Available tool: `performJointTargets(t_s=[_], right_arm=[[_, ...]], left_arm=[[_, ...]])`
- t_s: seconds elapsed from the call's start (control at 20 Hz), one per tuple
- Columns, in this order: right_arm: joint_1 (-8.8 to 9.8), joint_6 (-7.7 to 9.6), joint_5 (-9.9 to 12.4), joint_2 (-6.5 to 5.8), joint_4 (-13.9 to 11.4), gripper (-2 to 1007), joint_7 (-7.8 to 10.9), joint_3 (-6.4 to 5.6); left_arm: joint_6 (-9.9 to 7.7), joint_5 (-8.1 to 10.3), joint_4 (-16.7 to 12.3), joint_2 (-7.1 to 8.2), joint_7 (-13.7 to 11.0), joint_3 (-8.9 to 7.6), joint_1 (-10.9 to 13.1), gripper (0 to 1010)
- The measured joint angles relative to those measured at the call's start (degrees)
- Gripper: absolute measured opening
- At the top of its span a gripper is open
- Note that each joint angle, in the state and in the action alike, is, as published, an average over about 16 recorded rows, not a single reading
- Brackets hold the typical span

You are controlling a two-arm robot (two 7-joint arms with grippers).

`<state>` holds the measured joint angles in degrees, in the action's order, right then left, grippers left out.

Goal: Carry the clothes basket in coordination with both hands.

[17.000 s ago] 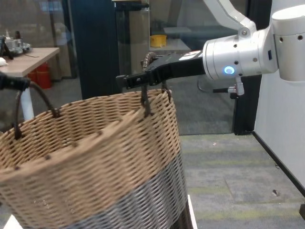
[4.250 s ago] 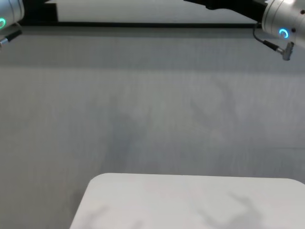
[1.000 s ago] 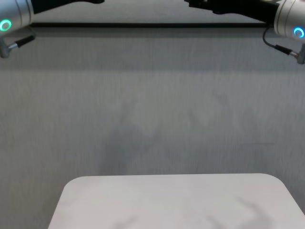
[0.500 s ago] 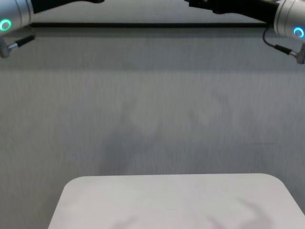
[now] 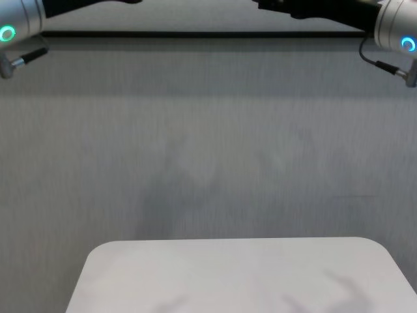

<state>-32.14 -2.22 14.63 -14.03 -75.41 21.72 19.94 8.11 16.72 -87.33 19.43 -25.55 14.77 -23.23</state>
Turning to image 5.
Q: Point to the black wall rail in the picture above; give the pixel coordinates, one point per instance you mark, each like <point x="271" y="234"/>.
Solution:
<point x="208" y="34"/>

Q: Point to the white rounded table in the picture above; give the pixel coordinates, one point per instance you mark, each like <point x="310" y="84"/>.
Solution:
<point x="241" y="280"/>

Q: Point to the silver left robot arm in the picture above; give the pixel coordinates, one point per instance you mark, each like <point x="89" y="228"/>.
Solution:
<point x="19" y="23"/>

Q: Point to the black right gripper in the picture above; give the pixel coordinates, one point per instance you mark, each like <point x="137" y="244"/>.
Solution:
<point x="342" y="13"/>

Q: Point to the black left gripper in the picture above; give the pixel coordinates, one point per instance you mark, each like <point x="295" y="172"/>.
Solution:
<point x="75" y="6"/>

